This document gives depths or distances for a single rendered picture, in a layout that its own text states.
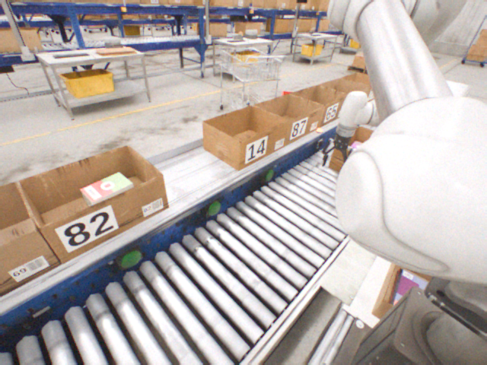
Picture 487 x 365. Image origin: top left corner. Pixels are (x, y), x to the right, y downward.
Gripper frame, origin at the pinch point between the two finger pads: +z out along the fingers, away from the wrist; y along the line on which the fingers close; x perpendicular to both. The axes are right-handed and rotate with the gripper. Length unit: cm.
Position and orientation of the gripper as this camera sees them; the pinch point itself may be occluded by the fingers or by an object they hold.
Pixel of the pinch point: (332, 166)
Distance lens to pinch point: 145.3
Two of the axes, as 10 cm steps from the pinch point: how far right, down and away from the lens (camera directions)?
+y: 7.1, 4.7, -5.3
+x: 7.0, -4.0, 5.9
